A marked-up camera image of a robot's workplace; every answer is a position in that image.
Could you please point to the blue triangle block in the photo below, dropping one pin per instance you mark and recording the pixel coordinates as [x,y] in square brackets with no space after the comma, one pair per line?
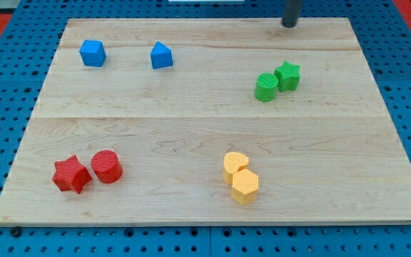
[161,56]

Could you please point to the light wooden board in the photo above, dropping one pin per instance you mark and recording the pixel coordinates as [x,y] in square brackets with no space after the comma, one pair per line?
[326,154]

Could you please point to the yellow heart block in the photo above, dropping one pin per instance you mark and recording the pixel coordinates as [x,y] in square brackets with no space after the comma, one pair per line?
[233,162]

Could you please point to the yellow hexagon block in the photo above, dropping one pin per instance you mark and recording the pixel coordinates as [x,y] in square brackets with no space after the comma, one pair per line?
[245,187]

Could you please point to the green cylinder block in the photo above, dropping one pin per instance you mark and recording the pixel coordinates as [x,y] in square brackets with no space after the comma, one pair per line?
[266,85]

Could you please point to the green star block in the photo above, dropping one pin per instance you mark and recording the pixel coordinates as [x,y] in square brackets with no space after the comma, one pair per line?
[288,76]

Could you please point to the red cylinder block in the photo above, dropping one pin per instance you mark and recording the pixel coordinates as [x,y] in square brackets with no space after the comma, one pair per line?
[106,166]

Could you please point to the blue cube block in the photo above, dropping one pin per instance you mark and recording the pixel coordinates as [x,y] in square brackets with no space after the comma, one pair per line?
[92,53]

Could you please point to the red star block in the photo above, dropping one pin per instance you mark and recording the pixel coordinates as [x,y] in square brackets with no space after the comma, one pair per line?
[71,175]

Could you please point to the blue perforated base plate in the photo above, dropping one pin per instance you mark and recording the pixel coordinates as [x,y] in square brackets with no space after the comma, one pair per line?
[27,47]

